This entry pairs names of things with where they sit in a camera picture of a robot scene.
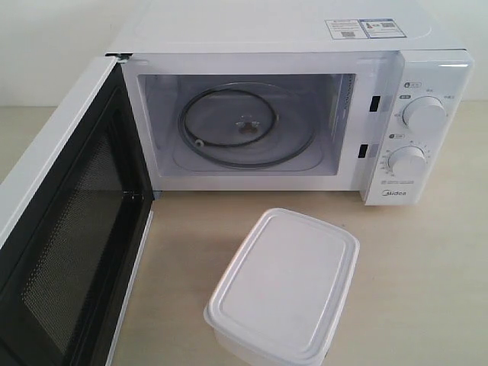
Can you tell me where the white lidded plastic container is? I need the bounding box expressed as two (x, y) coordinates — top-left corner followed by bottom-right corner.
(204, 208), (360, 365)

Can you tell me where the white Midea microwave oven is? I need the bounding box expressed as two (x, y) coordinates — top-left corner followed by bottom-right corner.
(107, 1), (474, 205)

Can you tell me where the glass turntable plate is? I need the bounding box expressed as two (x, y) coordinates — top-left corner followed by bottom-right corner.
(178, 82), (316, 169)

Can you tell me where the lower white timer knob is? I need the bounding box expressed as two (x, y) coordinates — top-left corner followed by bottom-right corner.
(387, 146), (426, 177)

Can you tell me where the upper white power knob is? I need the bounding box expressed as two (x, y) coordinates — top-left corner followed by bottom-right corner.
(403, 96), (447, 133)

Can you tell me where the white warning label sticker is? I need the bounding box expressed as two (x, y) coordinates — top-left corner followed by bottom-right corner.
(325, 18), (406, 40)

